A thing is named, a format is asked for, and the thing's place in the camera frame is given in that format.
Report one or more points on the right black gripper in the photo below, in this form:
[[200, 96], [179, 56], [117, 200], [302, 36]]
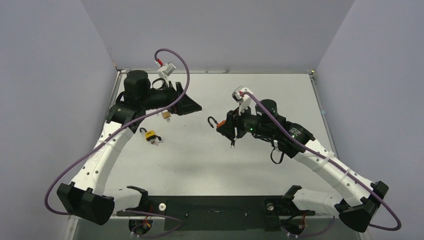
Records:
[[236, 122]]

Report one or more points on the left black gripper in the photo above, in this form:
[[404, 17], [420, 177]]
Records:
[[185, 105]]

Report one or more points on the orange black padlock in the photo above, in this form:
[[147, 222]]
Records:
[[213, 123]]

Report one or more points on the black keys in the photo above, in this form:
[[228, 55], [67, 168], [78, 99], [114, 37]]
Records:
[[232, 143]]

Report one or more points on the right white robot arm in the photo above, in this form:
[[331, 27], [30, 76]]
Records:
[[357, 198]]

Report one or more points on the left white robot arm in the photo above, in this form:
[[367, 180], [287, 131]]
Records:
[[121, 124]]

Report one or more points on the small brass padlock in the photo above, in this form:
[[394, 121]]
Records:
[[167, 116]]

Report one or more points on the yellow padlock with keys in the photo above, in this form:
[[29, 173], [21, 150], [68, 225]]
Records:
[[150, 136]]

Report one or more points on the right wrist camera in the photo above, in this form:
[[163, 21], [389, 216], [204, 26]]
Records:
[[242, 95]]

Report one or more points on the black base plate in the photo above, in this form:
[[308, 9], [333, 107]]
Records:
[[220, 213]]

